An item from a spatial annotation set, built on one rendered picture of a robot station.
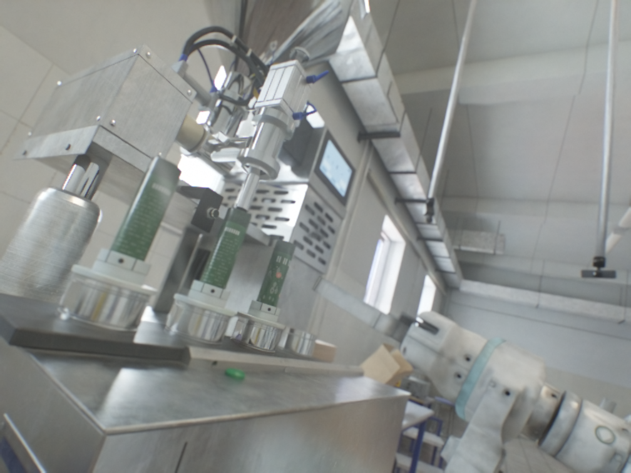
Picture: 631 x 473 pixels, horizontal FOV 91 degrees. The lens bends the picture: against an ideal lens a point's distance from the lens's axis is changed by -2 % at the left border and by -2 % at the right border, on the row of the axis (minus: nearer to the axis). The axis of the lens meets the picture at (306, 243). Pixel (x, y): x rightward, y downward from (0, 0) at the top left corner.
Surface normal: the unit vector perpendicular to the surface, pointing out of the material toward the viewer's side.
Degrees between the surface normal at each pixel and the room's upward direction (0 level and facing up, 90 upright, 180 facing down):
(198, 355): 45
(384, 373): 90
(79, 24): 90
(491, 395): 106
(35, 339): 90
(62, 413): 90
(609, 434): 71
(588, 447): 100
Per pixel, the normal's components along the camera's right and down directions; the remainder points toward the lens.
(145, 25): 0.82, 0.13
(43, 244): 0.46, -0.07
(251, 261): -0.48, -0.35
